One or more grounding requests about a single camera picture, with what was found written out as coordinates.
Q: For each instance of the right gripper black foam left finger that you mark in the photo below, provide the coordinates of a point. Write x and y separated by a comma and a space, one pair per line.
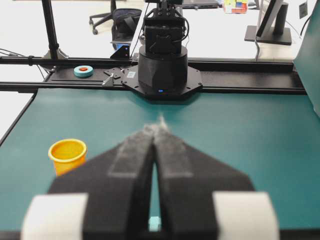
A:
107, 198

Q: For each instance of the teal tape roll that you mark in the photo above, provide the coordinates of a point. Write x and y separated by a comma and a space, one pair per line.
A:
83, 71

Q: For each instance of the black vertical pole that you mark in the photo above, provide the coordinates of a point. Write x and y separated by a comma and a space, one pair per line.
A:
54, 51

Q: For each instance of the right gripper black foam right finger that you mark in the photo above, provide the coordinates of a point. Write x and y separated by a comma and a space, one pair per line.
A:
202, 198

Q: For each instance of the black monitor stand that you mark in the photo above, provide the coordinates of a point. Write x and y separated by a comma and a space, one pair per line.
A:
270, 28

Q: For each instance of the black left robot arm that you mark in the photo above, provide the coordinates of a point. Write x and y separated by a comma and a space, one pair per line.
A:
162, 68

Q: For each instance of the black aluminium rail frame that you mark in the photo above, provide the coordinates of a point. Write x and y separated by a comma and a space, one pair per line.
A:
211, 76

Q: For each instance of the colourful box on desk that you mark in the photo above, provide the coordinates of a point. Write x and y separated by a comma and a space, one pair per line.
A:
235, 6

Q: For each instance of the black office chair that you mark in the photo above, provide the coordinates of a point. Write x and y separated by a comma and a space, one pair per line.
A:
125, 22

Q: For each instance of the yellow plastic cup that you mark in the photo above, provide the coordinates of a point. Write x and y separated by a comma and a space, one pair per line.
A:
67, 154

